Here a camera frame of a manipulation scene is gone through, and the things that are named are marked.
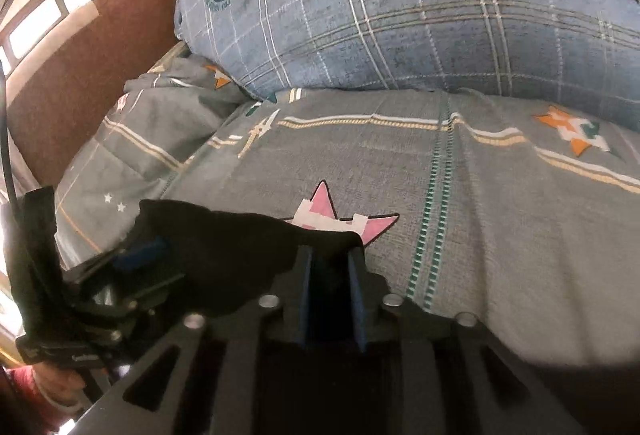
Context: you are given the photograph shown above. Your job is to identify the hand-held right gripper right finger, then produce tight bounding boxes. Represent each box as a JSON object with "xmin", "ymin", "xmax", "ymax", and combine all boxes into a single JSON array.
[{"xmin": 346, "ymin": 249, "xmax": 588, "ymax": 435}]

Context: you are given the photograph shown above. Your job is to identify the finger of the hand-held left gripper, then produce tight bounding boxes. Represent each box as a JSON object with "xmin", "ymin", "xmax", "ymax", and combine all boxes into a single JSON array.
[{"xmin": 111, "ymin": 236, "xmax": 171, "ymax": 274}]

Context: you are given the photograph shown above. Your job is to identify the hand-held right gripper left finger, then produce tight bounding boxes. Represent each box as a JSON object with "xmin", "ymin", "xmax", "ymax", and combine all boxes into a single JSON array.
[{"xmin": 75, "ymin": 245, "xmax": 321, "ymax": 435}]

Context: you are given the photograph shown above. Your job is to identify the black pants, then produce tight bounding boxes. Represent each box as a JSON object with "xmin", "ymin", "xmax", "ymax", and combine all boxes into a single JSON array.
[{"xmin": 134, "ymin": 199, "xmax": 364, "ymax": 318}]

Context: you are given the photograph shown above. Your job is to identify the person's left hand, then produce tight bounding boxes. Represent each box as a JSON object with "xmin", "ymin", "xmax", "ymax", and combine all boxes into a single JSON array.
[{"xmin": 36, "ymin": 361, "xmax": 88, "ymax": 412}]

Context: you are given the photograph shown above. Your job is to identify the grey star printed pillow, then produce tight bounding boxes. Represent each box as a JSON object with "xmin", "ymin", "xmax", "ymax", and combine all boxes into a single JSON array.
[{"xmin": 54, "ymin": 56, "xmax": 251, "ymax": 266}]

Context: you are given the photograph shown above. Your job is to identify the grey star printed bedsheet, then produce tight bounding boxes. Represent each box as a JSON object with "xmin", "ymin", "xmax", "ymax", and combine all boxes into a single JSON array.
[{"xmin": 160, "ymin": 85, "xmax": 640, "ymax": 368}]

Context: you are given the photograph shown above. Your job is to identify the brown headboard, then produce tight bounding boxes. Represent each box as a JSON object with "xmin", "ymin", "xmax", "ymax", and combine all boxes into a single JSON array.
[{"xmin": 6, "ymin": 0, "xmax": 187, "ymax": 196}]

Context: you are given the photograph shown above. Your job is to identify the blue plaid pillow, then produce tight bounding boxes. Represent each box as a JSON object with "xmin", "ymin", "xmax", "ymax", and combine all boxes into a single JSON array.
[{"xmin": 172, "ymin": 0, "xmax": 640, "ymax": 132}]

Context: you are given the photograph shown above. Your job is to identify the black cable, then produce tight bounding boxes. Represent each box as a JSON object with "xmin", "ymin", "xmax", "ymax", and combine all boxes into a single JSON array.
[{"xmin": 0, "ymin": 62, "xmax": 21, "ymax": 221}]

